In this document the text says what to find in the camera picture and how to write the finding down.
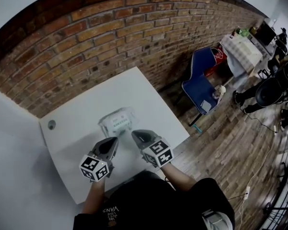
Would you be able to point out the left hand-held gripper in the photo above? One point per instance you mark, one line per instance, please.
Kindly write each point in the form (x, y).
(93, 168)

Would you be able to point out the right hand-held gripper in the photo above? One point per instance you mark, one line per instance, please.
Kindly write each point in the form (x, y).
(158, 153)

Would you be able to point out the white wet wipe pack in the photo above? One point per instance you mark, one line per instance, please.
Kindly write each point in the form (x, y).
(132, 114)

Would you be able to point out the person's left forearm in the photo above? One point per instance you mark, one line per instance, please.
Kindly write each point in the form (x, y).
(93, 198)

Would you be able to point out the person's right forearm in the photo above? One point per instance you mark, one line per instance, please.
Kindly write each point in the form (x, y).
(177, 176)

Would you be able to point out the teal plastic object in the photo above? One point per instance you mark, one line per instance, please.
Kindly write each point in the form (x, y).
(198, 129)

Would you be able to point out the person's black t-shirt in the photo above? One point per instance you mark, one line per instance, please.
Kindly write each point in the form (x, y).
(153, 205)

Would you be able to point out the white card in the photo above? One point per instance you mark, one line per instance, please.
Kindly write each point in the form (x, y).
(205, 105)

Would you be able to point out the blue chair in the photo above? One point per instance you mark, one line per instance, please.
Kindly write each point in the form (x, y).
(196, 90)

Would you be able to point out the clear plastic cup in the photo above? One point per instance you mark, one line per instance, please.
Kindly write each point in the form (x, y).
(215, 95)

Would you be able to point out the cream coloured object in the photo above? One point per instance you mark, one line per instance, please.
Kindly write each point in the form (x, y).
(222, 89)

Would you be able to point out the grey waist pouch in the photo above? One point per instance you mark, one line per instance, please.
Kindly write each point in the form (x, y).
(216, 221)

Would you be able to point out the red bag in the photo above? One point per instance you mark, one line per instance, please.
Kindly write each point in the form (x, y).
(218, 55)

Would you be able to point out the white power strip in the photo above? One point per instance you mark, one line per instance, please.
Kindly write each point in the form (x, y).
(247, 193)

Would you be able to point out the checked table cloth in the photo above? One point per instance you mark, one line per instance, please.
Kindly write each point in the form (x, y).
(242, 54)

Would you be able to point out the black round chair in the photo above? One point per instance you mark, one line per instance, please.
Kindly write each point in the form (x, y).
(268, 92)

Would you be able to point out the green bottle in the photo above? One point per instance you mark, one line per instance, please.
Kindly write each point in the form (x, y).
(243, 32)

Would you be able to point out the black monitor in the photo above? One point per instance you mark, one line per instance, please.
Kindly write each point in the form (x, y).
(266, 33)

